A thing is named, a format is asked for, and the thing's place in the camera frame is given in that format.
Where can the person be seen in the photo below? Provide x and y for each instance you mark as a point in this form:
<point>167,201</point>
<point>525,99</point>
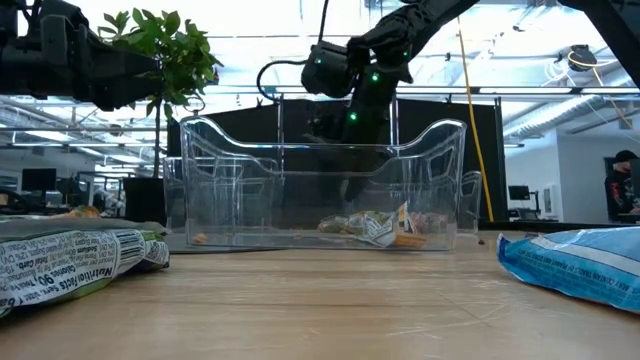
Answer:
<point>620,190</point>

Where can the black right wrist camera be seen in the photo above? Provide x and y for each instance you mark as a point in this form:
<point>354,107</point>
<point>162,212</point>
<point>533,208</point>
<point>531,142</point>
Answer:
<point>327,70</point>

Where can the black ceiling-mounted device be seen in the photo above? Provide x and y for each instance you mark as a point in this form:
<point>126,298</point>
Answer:
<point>582,57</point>

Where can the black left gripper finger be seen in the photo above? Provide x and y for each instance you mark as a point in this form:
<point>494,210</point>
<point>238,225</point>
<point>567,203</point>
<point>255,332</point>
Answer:
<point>125,62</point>
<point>130,92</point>

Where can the black aluminium table frame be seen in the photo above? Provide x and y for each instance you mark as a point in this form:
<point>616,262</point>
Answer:
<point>550,227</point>

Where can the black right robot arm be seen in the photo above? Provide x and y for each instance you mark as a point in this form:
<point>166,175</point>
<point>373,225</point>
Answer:
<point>415,25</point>

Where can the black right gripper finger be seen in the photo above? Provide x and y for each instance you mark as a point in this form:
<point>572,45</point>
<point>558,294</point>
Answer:
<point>360,170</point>

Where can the black partition panel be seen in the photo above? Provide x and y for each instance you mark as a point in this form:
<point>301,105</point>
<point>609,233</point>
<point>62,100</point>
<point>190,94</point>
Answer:
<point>440,115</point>

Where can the black computer monitor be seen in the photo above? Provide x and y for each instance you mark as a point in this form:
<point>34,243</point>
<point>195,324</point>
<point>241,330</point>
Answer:
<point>519,193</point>
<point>39,180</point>

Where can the blue wrapper granola bar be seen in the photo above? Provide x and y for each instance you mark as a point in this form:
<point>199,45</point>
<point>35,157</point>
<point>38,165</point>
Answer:
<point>580,265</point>

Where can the clear plastic bin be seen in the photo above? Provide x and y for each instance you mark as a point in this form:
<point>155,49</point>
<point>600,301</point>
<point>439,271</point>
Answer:
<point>472,200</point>
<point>172,200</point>
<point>225,200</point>

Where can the green potted plant black pot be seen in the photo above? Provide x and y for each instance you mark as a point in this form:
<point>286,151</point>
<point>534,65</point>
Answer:
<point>170,45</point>

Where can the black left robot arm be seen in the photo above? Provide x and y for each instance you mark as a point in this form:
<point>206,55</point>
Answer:
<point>15,20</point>

